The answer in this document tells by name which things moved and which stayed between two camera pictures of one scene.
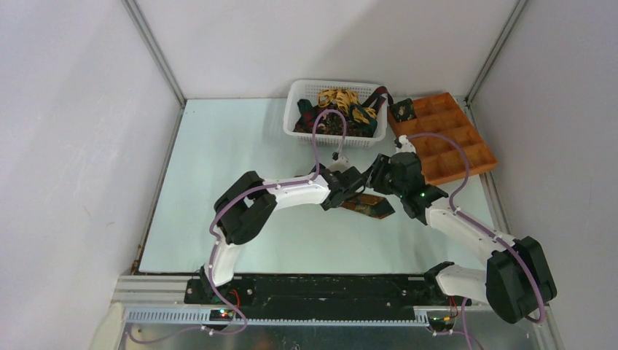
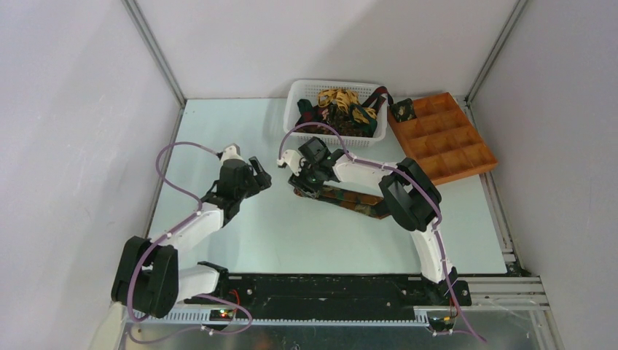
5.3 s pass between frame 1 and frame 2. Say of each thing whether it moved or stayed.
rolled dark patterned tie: stayed
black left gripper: moved
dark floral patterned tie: stayed
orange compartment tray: stayed
